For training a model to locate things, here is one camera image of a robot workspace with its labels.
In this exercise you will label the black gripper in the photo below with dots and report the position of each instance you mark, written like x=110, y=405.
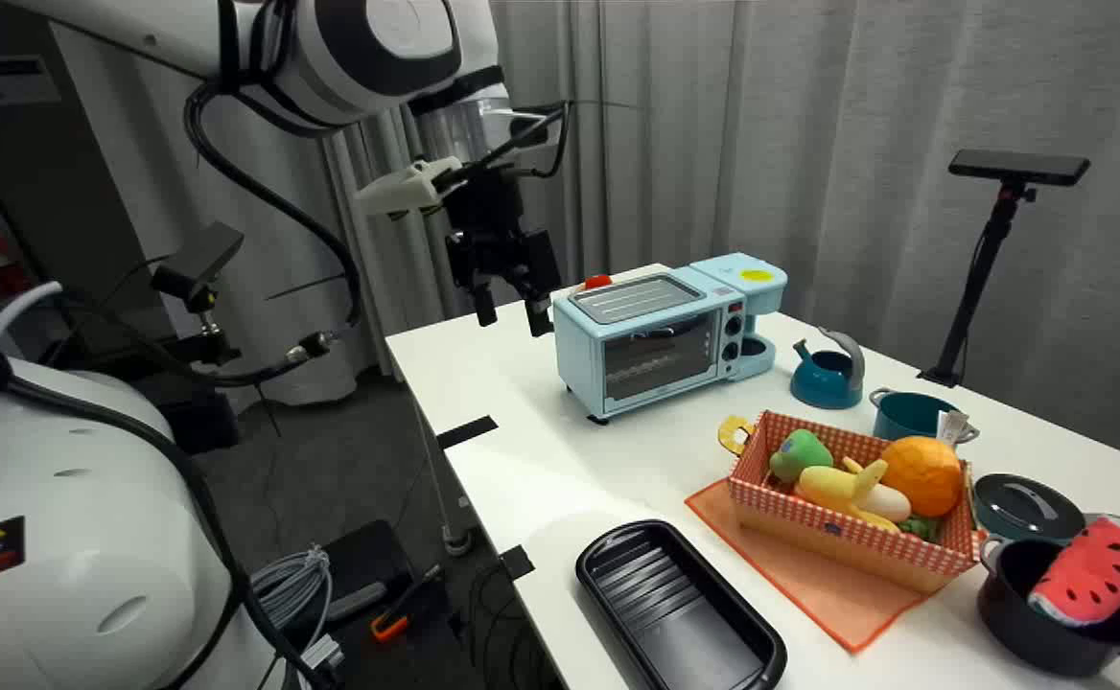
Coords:
x=500, y=234

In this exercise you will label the yellow banana plushy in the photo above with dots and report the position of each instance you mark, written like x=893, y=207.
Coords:
x=848, y=488

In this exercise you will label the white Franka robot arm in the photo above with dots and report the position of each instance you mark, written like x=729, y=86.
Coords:
x=76, y=537

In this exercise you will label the light green plushy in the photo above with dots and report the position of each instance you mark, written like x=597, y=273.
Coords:
x=799, y=454

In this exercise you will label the black ribbed plastic tray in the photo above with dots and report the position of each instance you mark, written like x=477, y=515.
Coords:
x=675, y=606

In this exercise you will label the orange fruit plushy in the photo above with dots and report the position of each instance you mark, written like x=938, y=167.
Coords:
x=923, y=471

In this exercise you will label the red watermelon slice plushy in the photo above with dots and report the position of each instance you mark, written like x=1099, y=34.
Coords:
x=1088, y=576

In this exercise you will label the black tape patch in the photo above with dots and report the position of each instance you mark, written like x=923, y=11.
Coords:
x=467, y=429
x=514, y=562

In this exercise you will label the light blue toy oven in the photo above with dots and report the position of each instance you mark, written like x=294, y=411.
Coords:
x=658, y=337

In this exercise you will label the dark blue toy kettle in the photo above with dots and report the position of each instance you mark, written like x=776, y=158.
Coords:
x=825, y=376

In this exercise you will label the grey curtain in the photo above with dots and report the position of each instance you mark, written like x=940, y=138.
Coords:
x=815, y=138

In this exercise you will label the orange striped basket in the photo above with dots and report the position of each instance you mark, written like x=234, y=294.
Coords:
x=829, y=526

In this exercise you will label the teal toy pot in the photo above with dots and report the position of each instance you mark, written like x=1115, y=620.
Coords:
x=912, y=415

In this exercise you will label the orange cloth mat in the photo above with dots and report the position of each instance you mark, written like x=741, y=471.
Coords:
x=829, y=595

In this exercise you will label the grey toy frying pan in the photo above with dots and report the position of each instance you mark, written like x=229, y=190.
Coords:
x=1023, y=506

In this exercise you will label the black toy pot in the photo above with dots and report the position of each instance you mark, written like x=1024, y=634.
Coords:
x=1035, y=634

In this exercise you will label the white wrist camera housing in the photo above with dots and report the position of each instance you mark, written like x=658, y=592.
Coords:
x=404, y=190

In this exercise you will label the black camera stand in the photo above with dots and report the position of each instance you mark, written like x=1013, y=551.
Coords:
x=985, y=262

